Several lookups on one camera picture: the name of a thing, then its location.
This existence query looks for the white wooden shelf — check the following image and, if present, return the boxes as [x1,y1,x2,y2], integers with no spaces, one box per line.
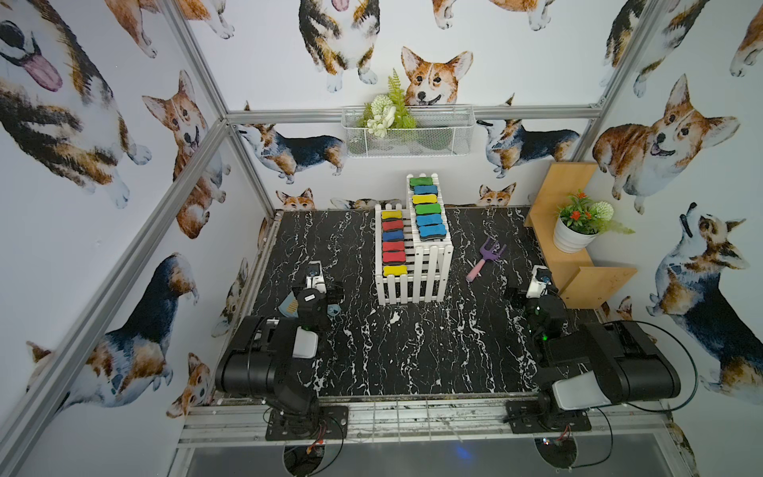
[374,173,454,305]

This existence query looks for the blue eraser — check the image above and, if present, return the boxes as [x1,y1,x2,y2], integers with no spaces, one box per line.
[413,185,438,196]
[383,230,405,242]
[418,224,447,242]
[416,214,443,228]

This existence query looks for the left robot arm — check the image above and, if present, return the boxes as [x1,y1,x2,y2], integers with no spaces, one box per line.
[215,283,349,441]

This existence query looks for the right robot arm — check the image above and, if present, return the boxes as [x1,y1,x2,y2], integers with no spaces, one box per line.
[505,287,682,419]

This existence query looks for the wooden corner shelf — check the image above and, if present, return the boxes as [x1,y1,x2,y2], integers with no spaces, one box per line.
[526,162,637,309]

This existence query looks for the teal dustpan with brush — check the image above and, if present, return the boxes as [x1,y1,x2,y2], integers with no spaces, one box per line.
[278,292,341,318]

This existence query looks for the purple pink toy rake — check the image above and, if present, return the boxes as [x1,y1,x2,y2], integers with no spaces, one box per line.
[466,237,507,283]

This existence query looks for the potted plant white pot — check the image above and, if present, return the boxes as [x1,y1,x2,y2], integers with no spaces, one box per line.
[554,191,635,254]

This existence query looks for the yellow eraser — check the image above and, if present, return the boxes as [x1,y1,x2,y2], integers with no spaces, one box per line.
[381,210,403,221]
[411,194,438,206]
[383,264,407,276]

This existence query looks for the red eraser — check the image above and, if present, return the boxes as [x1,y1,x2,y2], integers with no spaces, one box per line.
[383,220,405,233]
[383,250,407,266]
[383,242,405,252]

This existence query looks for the green eraser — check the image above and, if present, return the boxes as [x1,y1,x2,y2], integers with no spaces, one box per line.
[414,203,442,216]
[409,177,433,189]

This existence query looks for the artificial fern white flowers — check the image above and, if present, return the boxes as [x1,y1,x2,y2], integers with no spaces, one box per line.
[358,70,417,138]

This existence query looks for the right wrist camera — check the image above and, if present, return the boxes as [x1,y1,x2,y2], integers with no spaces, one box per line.
[527,266,552,298]

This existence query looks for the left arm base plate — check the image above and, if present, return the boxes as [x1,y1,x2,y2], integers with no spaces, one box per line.
[265,405,350,441]

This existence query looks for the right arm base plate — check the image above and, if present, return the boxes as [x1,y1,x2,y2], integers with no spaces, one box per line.
[504,401,592,434]

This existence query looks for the white wire basket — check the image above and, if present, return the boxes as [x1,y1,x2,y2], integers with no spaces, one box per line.
[341,105,476,158]

